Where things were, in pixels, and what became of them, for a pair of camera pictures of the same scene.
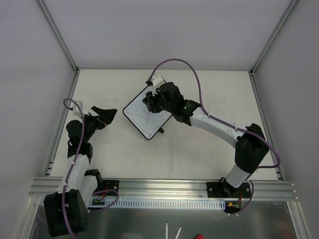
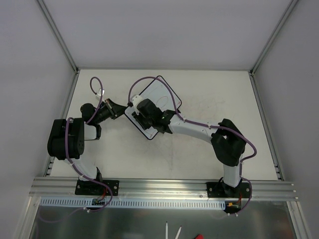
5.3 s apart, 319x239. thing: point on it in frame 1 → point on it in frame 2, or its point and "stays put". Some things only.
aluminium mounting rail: (138, 188) stays put
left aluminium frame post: (58, 36) stays put
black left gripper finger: (98, 111) → (113, 105)
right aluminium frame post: (290, 8) stays put
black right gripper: (151, 101) → (140, 120)
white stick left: (166, 230) stays put
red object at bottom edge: (199, 236) stays put
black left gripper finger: (106, 115) → (118, 110)
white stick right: (178, 232) stays put
